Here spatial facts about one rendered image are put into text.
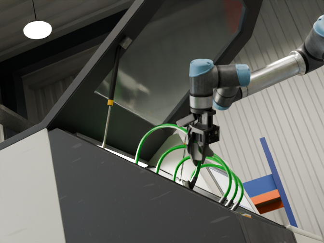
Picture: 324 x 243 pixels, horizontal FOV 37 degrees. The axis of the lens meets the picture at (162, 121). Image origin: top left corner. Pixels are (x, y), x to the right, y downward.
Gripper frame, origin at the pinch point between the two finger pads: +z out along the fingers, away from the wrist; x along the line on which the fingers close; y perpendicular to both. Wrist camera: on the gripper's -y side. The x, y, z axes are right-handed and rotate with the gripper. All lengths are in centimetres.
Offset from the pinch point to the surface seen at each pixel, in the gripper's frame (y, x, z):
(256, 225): 29.4, -1.8, 10.7
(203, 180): -32, 30, 29
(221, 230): 31.4, -18.0, 5.3
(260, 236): 31.5, -2.0, 13.5
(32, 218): -28, -50, 17
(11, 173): -45, -50, 6
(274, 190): -287, 382, 251
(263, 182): -313, 389, 250
